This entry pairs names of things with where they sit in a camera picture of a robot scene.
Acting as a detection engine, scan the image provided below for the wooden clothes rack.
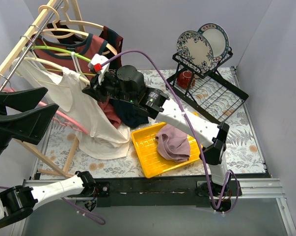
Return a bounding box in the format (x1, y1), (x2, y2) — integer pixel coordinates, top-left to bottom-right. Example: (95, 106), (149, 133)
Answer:
(0, 0), (81, 177)

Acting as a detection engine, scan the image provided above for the cream hanger rear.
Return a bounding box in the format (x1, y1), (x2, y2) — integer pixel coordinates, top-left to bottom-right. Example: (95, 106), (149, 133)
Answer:
(38, 0), (104, 31)

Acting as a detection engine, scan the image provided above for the floral blue plate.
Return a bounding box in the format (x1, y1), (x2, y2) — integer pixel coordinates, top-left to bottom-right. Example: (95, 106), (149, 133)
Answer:
(177, 30), (214, 74)

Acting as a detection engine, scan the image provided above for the cream hanger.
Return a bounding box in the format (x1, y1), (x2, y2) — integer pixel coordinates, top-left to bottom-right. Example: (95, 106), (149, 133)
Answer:
(42, 28), (117, 55)
(24, 57), (90, 85)
(38, 0), (104, 31)

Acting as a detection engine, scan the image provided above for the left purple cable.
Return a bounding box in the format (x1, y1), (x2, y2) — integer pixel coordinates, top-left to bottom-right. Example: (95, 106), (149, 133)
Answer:
(0, 184), (107, 225)

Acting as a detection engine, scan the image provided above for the pink hanger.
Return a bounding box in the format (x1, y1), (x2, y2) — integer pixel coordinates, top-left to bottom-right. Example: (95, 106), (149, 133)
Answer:
(3, 88), (89, 135)

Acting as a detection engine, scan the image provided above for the purple cable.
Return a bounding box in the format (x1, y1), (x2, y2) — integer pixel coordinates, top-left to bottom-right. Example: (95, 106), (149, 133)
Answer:
(101, 50), (242, 213)
(0, 184), (107, 225)

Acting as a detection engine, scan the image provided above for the red mug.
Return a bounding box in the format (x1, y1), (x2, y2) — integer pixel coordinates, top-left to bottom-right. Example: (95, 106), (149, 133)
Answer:
(177, 70), (192, 89)

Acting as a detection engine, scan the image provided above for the yellow plastic tray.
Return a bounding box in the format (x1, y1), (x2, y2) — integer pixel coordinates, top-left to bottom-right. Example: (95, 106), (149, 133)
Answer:
(132, 122), (200, 178)

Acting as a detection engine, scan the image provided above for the pink tank top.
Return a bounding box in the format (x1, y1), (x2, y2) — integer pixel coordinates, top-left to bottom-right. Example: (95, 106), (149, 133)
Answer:
(155, 124), (191, 163)

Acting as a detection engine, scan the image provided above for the white tank top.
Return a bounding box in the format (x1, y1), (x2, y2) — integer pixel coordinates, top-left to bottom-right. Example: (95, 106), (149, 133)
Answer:
(16, 59), (130, 160)

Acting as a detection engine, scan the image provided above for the white camisole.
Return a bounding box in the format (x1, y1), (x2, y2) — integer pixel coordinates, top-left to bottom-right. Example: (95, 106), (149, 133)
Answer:
(71, 52), (86, 77)

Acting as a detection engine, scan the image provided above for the navy tank top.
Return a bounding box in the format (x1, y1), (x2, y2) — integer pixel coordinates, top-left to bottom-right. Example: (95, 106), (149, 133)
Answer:
(98, 26), (149, 128)

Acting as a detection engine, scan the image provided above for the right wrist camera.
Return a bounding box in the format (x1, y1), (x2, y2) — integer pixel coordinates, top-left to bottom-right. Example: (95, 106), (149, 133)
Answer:
(88, 54), (110, 82)

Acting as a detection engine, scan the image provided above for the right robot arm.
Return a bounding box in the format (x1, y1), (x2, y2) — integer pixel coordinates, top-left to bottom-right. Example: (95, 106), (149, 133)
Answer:
(82, 64), (231, 196)

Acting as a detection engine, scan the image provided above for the green hanger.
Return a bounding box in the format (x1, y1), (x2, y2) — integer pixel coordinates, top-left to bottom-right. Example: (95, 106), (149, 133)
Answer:
(30, 45), (94, 78)

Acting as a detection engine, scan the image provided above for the green rimmed white plate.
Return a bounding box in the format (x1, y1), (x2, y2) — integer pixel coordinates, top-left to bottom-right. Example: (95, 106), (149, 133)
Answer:
(198, 23), (229, 62)

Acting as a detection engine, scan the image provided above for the cream hanger front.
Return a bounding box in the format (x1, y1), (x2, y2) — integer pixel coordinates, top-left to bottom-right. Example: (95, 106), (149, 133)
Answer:
(24, 57), (90, 85)

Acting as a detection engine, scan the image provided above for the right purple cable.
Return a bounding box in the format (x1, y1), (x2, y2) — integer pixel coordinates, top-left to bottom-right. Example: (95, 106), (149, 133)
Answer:
(101, 50), (242, 213)

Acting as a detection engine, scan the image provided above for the black wire dish rack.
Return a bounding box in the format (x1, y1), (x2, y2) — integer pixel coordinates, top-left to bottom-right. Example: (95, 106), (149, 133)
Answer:
(167, 49), (248, 124)

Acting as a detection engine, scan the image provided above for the red tank top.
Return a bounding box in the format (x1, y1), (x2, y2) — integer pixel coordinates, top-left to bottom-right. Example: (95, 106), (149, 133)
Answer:
(34, 33), (123, 128)

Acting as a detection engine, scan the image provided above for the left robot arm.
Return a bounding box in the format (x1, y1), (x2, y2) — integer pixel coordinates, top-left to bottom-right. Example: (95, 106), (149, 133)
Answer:
(0, 87), (95, 229)

